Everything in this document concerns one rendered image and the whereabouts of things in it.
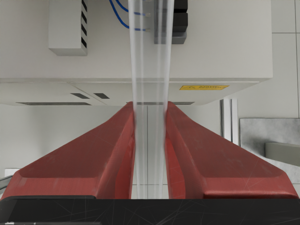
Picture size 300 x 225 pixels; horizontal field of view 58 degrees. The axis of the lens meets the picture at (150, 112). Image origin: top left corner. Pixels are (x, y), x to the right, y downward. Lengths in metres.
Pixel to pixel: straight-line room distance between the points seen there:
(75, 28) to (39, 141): 0.76
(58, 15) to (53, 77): 0.10
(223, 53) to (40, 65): 0.30
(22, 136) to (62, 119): 0.17
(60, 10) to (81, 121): 0.69
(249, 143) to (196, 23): 0.73
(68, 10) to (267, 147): 0.89
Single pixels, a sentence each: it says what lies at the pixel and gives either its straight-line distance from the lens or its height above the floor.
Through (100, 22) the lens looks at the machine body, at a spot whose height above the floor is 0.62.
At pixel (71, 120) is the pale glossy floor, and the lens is 1.11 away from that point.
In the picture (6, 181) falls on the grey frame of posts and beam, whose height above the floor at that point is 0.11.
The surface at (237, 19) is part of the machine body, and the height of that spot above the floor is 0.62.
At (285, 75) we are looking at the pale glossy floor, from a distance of 1.22.
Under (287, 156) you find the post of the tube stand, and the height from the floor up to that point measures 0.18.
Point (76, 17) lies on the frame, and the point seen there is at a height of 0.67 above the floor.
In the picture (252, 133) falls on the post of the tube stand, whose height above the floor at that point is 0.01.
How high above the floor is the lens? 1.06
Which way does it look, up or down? 87 degrees down
